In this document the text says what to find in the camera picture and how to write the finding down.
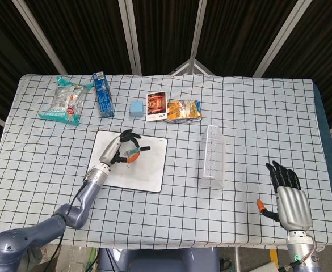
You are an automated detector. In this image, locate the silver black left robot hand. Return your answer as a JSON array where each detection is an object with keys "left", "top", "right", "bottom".
[{"left": 98, "top": 129, "right": 142, "bottom": 166}]

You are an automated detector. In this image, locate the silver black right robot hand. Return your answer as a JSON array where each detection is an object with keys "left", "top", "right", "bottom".
[{"left": 256, "top": 160, "right": 314, "bottom": 231}]

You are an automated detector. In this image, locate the green whiteboard marker black cap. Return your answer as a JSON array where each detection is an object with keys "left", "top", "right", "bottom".
[{"left": 125, "top": 146, "right": 152, "bottom": 157}]

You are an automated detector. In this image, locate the white rectangular board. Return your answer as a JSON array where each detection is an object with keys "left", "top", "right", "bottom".
[{"left": 86, "top": 129, "right": 169, "bottom": 194}]

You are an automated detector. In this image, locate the light blue cube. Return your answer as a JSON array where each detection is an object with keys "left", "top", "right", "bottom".
[{"left": 129, "top": 100, "right": 146, "bottom": 118}]

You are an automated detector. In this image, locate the blue carton box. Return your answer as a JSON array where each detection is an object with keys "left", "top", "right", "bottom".
[{"left": 92, "top": 72, "right": 116, "bottom": 118}]

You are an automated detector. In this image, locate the clear teal snack bag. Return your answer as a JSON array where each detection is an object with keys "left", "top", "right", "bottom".
[{"left": 37, "top": 76, "right": 95, "bottom": 126}]

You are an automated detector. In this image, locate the orange yellow snack packet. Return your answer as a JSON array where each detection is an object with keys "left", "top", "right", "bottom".
[{"left": 165, "top": 99, "right": 203, "bottom": 124}]

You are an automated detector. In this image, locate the clear plastic measuring container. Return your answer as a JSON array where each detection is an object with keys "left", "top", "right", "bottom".
[{"left": 198, "top": 125, "right": 228, "bottom": 190}]

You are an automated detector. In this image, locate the black checked white tablecloth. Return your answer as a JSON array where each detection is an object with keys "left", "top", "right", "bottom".
[{"left": 0, "top": 74, "right": 332, "bottom": 252}]

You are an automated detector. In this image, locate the white triangular screen foot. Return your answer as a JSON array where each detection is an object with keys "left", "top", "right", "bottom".
[{"left": 168, "top": 58, "right": 215, "bottom": 77}]

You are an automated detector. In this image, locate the grey blue plastic stool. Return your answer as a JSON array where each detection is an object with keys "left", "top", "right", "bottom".
[{"left": 97, "top": 246, "right": 221, "bottom": 272}]

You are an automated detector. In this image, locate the orange right arm cable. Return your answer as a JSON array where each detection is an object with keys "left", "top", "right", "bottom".
[{"left": 303, "top": 236, "right": 319, "bottom": 263}]

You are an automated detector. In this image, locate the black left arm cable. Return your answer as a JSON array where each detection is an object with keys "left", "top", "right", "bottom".
[{"left": 51, "top": 182, "right": 87, "bottom": 272}]

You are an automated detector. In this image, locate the white screen frame post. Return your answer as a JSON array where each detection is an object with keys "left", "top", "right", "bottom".
[
  {"left": 188, "top": 0, "right": 209, "bottom": 62},
  {"left": 11, "top": 0, "right": 68, "bottom": 75},
  {"left": 253, "top": 0, "right": 309, "bottom": 78},
  {"left": 118, "top": 0, "right": 142, "bottom": 76}
]

